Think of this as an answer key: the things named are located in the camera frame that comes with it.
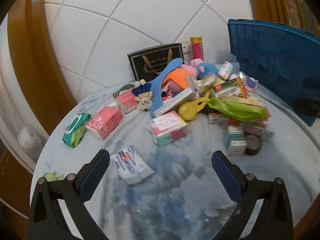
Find black tape roll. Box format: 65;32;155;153
245;134;262;155

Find teal white medicine box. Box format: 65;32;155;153
226;126;247;155

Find green wet wipes pack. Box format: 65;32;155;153
207;98;270;123

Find teal green wipes pack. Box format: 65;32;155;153
62;112;91;148

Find white blue tissue pack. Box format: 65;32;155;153
111;145;155;185

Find pink tissue pack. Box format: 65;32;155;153
116;89;138;114
85;106;124;140

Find red white small medicine box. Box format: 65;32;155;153
208;113;229;124

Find beige flat medicine box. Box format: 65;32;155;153
220;95;264;107

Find blue white blister pack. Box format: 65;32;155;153
239;72;258;92

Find green white ibuprofen box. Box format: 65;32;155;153
213;77;247;98

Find yellow plastic snowball clamp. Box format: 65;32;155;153
178;91;210;121

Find colourful tissue pack block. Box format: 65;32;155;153
150;111;189;147

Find long white medicine box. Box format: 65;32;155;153
150;88;196;118

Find teal pink small box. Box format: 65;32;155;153
218;61;234;81

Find blue plastic storage crate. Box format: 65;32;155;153
228;19;319;126

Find small white bear plush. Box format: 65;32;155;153
131;79;153;112

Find pink pig plush blue dress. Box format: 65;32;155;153
190;58;219;80

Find pink pig plush orange dress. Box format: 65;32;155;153
162;64;198;95

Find pink yellow cylindrical can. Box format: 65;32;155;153
190;36;204;61

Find black gift bag gold handles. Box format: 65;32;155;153
127;43;184;82

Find white wall socket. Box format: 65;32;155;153
181;41;193;64

